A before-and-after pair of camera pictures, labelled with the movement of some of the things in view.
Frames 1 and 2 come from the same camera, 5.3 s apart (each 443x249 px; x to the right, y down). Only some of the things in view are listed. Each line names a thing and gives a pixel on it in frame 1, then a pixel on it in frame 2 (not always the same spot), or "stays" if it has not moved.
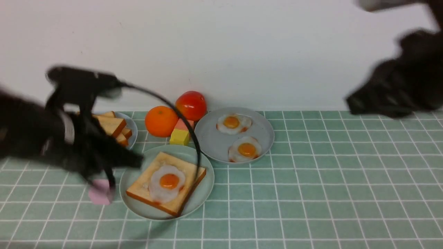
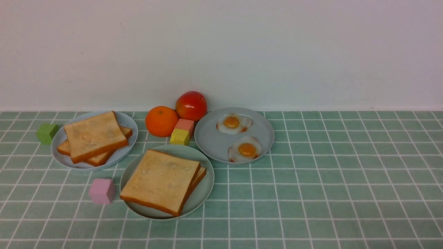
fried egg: (244, 148) stays
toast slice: (113, 126) -> (162, 181)
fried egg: (234, 123) stays
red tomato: (192, 105) stays
